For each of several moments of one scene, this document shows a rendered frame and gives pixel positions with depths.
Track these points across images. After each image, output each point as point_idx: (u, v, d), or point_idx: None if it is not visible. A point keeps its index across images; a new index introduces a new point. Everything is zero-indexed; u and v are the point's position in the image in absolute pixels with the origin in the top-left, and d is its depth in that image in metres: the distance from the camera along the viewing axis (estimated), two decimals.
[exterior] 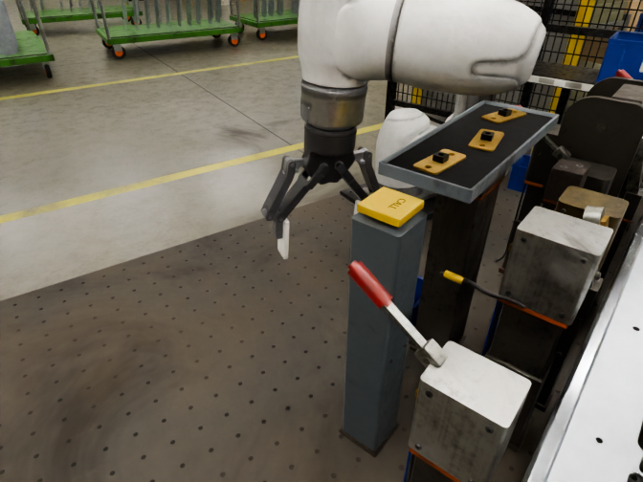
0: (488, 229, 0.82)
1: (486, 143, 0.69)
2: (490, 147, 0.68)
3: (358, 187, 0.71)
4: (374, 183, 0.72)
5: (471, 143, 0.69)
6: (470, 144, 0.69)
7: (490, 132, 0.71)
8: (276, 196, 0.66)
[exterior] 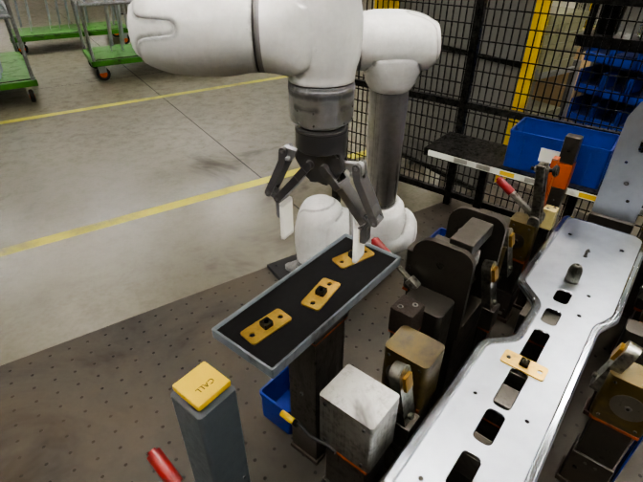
0: (342, 354, 0.93)
1: (317, 300, 0.80)
2: (318, 305, 0.79)
3: None
4: (282, 172, 0.74)
5: (304, 301, 0.80)
6: (302, 302, 0.80)
7: (323, 287, 0.82)
8: (375, 195, 0.67)
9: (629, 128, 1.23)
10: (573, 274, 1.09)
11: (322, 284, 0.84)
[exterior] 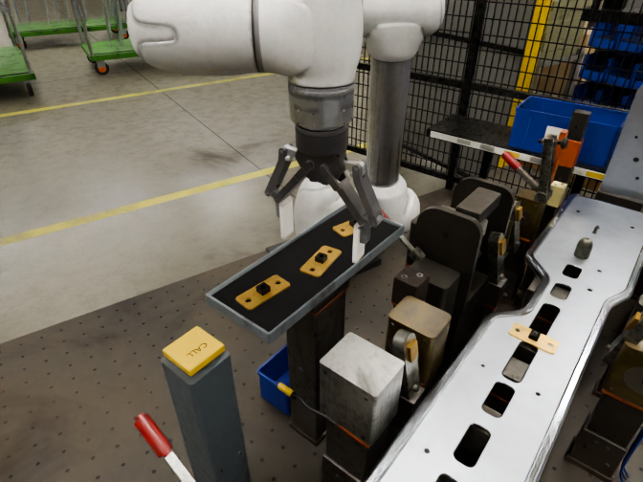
0: (343, 328, 0.89)
1: (317, 267, 0.76)
2: (318, 272, 0.75)
3: None
4: (282, 172, 0.74)
5: (303, 268, 0.76)
6: (301, 269, 0.76)
7: (323, 253, 0.78)
8: (375, 195, 0.67)
9: (639, 100, 1.19)
10: (583, 249, 1.04)
11: (322, 251, 0.80)
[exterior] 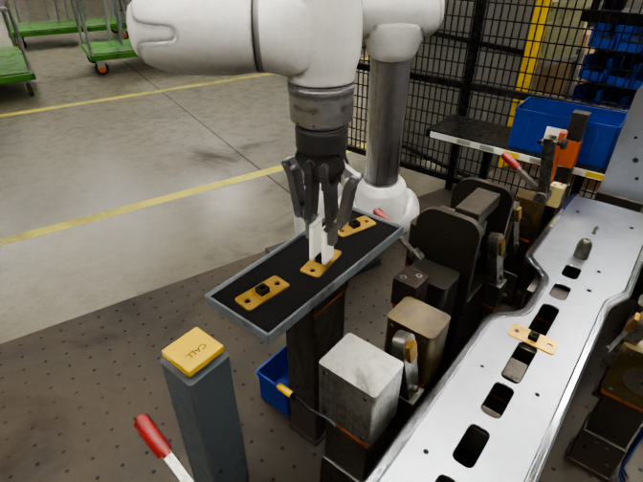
0: (342, 328, 0.89)
1: (317, 268, 0.76)
2: (319, 273, 0.75)
3: (315, 191, 0.73)
4: (301, 188, 0.74)
5: (303, 268, 0.76)
6: (301, 270, 0.76)
7: None
8: (352, 204, 0.70)
9: (638, 101, 1.19)
10: (582, 250, 1.05)
11: None
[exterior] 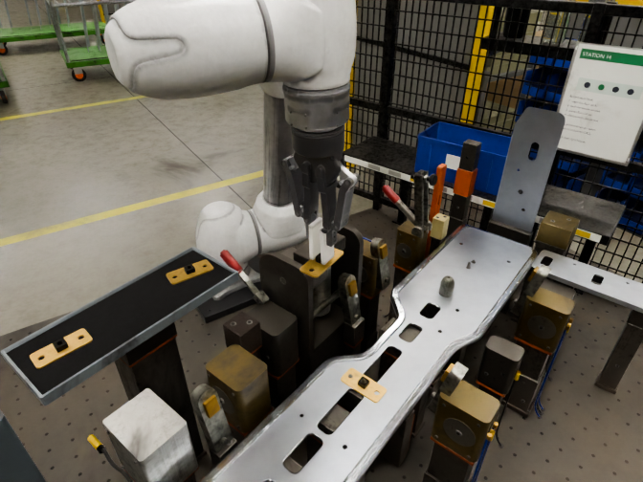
0: (181, 373, 0.89)
1: (316, 268, 0.76)
2: (317, 273, 0.75)
3: (315, 191, 0.73)
4: (302, 188, 0.74)
5: (302, 267, 0.77)
6: (300, 269, 0.76)
7: None
8: (350, 205, 0.70)
9: (517, 135, 1.20)
10: (444, 287, 1.05)
11: None
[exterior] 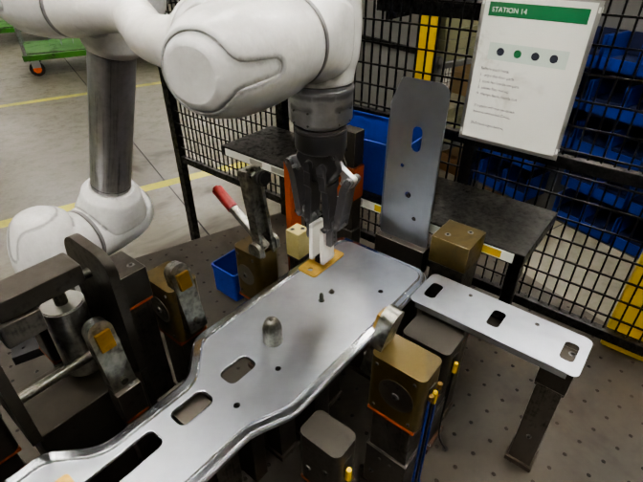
0: None
1: (315, 267, 0.76)
2: (315, 273, 0.75)
3: (317, 190, 0.73)
4: (304, 187, 0.74)
5: (301, 267, 0.77)
6: (299, 268, 0.76)
7: None
8: (350, 206, 0.69)
9: (395, 117, 0.87)
10: (265, 334, 0.72)
11: None
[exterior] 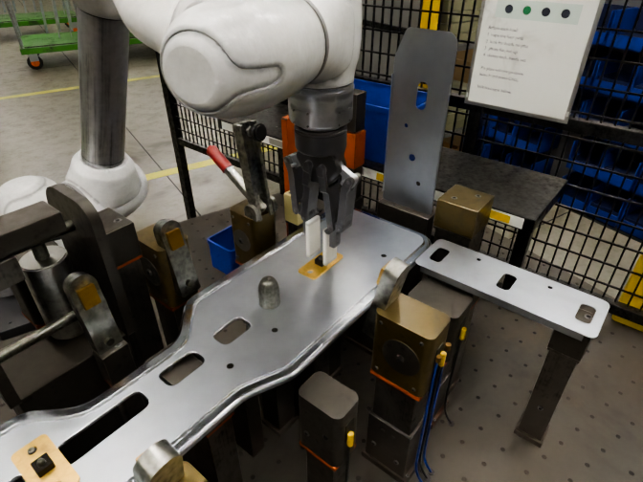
0: None
1: (315, 270, 0.77)
2: (315, 274, 0.76)
3: (315, 189, 0.73)
4: (302, 186, 0.74)
5: (301, 269, 0.77)
6: (299, 270, 0.77)
7: (323, 256, 0.78)
8: (353, 207, 0.69)
9: (399, 73, 0.83)
10: (261, 294, 0.68)
11: None
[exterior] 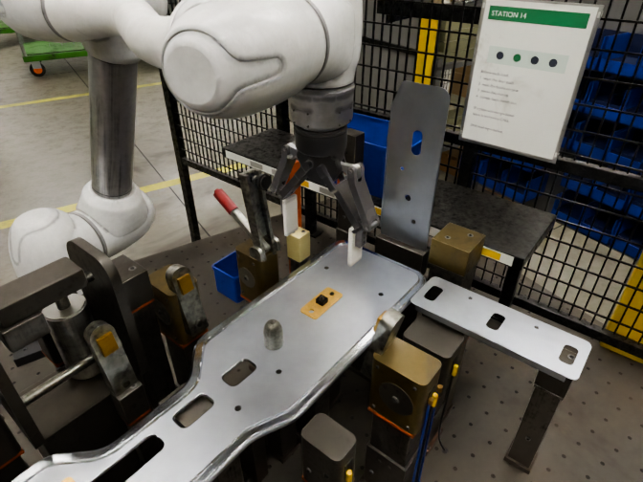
0: None
1: (316, 309, 0.82)
2: (316, 315, 0.81)
3: None
4: (288, 169, 0.75)
5: (303, 308, 0.82)
6: (301, 310, 0.82)
7: (324, 296, 0.83)
8: (371, 200, 0.66)
9: (395, 120, 0.88)
10: (266, 337, 0.73)
11: (324, 294, 0.85)
